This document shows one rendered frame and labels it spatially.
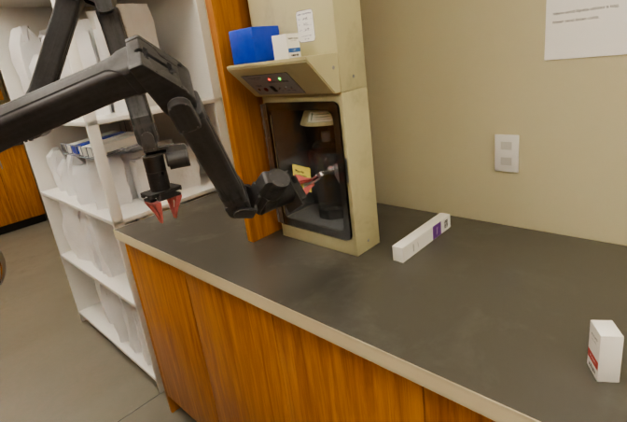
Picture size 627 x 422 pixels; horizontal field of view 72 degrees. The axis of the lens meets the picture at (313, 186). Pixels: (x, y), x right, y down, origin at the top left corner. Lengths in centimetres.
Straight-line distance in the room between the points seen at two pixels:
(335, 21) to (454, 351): 79
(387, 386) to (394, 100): 95
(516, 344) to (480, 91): 76
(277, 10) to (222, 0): 19
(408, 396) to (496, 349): 21
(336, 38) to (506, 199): 73
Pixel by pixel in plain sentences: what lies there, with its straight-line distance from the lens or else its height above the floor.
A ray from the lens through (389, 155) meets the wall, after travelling 163.
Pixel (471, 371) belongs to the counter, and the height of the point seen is 94.
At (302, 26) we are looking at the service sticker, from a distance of 121.
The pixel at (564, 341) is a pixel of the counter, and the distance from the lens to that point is 99.
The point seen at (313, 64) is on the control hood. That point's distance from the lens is 107.
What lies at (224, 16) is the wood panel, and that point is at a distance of 138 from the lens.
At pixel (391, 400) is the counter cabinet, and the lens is 105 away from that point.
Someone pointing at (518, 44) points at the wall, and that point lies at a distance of 138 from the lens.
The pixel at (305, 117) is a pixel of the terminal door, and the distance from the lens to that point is 123.
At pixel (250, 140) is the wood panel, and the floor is 127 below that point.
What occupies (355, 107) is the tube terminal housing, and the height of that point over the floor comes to 136.
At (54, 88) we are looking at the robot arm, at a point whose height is 151.
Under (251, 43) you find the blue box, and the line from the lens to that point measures 121.
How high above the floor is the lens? 151
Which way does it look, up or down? 17 degrees down
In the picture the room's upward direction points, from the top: 7 degrees counter-clockwise
